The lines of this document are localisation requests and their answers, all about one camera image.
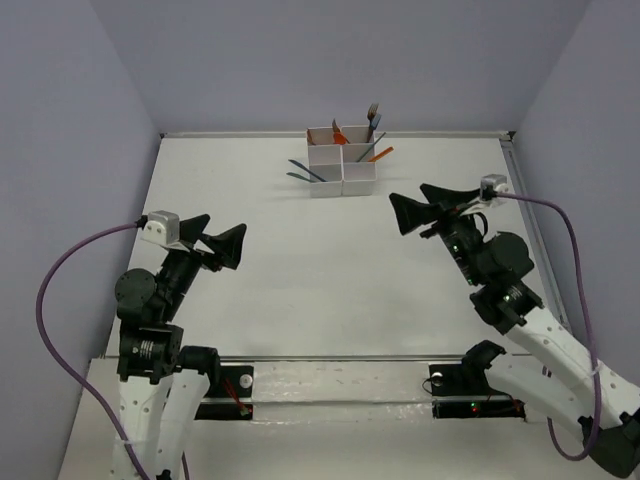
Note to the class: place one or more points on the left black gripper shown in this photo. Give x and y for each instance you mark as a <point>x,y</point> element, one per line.
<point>198,252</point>

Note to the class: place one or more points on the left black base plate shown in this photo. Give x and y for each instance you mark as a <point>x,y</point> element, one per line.
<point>231,398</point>

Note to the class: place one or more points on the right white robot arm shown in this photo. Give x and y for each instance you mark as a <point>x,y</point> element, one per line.
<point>574,388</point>

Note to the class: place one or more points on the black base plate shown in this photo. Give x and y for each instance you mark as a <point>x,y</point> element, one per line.
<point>458,394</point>
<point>231,398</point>

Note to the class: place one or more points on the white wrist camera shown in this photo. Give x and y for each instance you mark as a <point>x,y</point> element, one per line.
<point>488,194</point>
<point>161,228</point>

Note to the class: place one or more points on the orange plastic spoon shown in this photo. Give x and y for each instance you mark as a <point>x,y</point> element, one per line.
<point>339,138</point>

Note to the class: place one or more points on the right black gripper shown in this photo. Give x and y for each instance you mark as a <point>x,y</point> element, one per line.
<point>409,212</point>

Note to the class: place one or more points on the blue-green plastic knife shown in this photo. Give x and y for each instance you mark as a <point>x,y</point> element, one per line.
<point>306,169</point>

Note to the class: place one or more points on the teal chopstick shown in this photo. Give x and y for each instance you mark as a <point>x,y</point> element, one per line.
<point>371,147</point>

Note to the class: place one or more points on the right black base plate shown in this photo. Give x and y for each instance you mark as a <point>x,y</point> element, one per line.
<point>458,394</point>

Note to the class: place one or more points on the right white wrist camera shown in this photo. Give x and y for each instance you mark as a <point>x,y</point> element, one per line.
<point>488,194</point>

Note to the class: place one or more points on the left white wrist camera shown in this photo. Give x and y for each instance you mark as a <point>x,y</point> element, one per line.
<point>161,228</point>

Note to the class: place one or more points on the blue plastic fork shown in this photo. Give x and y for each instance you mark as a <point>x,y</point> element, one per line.
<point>374,120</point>

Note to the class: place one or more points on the left white divided container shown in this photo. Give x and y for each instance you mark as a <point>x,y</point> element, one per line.
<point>325,158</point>

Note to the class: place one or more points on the right white divided container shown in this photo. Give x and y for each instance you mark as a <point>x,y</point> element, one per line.
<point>359,179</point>

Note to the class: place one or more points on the teal plastic knife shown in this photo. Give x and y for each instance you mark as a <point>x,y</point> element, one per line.
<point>301,177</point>

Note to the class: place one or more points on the white divided container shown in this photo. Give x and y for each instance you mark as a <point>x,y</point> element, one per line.
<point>359,179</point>
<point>325,158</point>

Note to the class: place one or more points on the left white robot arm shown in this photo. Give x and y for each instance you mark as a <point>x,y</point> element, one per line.
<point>161,381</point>

